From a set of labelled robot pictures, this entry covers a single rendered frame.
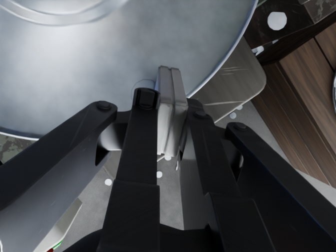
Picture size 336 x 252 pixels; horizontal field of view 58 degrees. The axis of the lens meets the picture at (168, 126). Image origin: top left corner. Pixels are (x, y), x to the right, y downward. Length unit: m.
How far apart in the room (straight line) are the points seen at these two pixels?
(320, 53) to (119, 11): 0.59
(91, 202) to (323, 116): 0.75
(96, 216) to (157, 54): 0.92
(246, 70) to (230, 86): 0.02
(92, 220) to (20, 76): 0.90
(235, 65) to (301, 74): 0.51
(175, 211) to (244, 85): 0.88
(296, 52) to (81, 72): 0.58
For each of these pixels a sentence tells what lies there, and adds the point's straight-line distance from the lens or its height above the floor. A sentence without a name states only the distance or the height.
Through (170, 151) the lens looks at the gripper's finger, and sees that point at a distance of 0.16.
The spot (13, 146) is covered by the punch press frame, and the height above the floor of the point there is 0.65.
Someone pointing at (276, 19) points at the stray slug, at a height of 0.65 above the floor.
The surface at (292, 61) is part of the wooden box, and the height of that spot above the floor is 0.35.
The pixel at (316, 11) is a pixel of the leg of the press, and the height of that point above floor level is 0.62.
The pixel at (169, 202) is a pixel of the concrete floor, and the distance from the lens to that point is 1.07.
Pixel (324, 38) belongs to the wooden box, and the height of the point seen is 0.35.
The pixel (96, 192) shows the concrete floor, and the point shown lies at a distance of 1.07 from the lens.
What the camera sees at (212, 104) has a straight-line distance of 0.23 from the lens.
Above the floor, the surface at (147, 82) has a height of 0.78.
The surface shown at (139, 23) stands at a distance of 0.22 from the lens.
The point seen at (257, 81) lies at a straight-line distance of 0.24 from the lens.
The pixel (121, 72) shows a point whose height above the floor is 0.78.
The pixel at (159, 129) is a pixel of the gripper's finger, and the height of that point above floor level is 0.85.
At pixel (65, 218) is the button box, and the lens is 0.47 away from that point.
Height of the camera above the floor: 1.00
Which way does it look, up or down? 82 degrees down
